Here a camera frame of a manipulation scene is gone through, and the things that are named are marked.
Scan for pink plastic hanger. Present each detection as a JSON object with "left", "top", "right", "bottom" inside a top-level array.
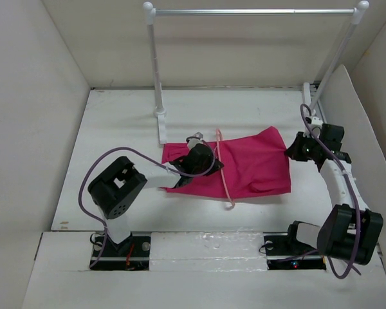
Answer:
[{"left": 215, "top": 127, "right": 236, "bottom": 210}]

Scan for pink trousers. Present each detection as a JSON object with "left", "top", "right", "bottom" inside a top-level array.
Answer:
[{"left": 166, "top": 126, "right": 291, "bottom": 200}]

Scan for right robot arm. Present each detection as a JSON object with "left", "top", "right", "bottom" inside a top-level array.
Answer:
[{"left": 285, "top": 117, "right": 383, "bottom": 265}]

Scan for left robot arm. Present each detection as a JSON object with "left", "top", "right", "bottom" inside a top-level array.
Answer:
[{"left": 87, "top": 142, "right": 224, "bottom": 256}]

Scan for white clothes rack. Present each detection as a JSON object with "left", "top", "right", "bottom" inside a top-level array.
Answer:
[{"left": 143, "top": 1, "right": 370, "bottom": 145}]

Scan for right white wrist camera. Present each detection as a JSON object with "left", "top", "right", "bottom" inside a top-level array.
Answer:
[{"left": 304, "top": 115, "right": 323, "bottom": 135}]

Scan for aluminium rail right side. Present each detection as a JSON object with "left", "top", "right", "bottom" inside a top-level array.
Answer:
[{"left": 309, "top": 81, "right": 326, "bottom": 120}]

